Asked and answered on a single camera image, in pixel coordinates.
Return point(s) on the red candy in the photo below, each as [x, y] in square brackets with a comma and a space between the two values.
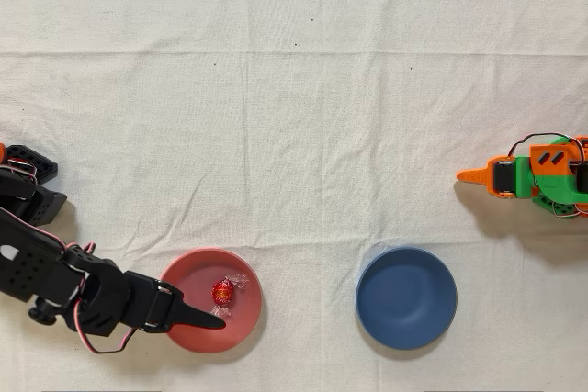
[222, 292]

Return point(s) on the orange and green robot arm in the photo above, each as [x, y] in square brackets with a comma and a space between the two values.
[551, 181]

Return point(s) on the red bowl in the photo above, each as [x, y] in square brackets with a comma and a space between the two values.
[197, 268]

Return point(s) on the blue bowl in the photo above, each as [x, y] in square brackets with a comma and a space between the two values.
[406, 298]

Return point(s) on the white tablecloth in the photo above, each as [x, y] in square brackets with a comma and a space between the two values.
[321, 112]

